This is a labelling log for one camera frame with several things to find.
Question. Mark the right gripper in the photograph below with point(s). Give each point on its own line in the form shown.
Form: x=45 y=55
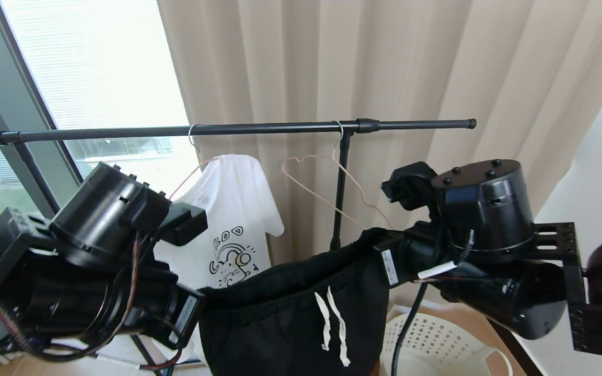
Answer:
x=400 y=256

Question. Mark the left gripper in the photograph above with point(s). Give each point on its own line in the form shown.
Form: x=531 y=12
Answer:
x=183 y=313

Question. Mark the black garment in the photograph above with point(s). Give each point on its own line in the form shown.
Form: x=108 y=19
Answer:
x=280 y=324

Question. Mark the white garment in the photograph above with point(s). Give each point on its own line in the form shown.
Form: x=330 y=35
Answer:
x=238 y=209

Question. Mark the pink clothes hanger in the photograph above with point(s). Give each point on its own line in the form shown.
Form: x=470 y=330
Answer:
x=192 y=140
x=339 y=137

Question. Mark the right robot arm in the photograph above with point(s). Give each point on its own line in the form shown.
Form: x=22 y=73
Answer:
x=489 y=209

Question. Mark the white laundry basket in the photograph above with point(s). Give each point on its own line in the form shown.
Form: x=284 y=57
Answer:
x=437 y=339

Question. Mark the black clothes rack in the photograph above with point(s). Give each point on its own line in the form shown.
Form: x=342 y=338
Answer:
x=280 y=127

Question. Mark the window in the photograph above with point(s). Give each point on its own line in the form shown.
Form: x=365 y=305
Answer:
x=97 y=62

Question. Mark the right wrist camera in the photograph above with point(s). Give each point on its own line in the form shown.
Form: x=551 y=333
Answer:
x=411 y=188

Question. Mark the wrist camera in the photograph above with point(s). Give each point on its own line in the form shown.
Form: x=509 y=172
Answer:
x=411 y=188
x=186 y=224

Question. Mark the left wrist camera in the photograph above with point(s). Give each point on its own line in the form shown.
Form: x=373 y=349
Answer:
x=186 y=224

